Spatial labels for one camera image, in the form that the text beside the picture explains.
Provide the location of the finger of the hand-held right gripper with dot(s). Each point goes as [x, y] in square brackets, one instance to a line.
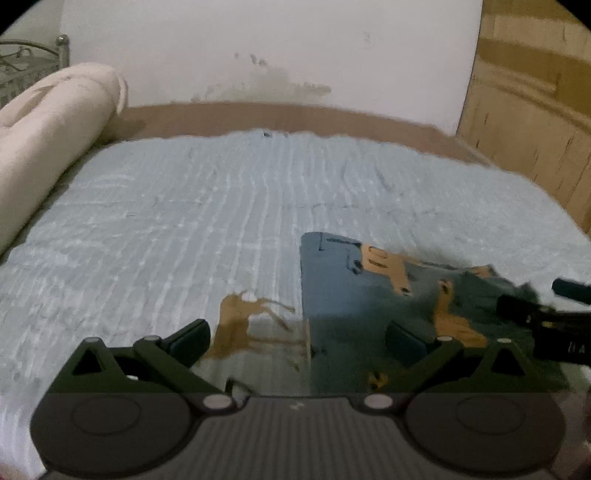
[517, 309]
[572, 290]

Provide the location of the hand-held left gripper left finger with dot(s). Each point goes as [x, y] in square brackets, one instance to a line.
[191, 340]

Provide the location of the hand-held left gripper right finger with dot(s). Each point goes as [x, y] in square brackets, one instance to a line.
[405, 344]

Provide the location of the blue pants with orange print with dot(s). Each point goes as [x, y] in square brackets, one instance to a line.
[346, 295]

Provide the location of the light blue quilted bed sheet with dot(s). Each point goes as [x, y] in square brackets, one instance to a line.
[161, 221]

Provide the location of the plywood board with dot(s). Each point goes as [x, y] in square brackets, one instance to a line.
[531, 101]

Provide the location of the brown bed base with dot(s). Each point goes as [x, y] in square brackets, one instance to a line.
[286, 119]

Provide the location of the rolled beige duvet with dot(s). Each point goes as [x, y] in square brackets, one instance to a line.
[51, 134]

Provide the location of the metal bed headboard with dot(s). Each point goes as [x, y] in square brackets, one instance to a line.
[27, 69]

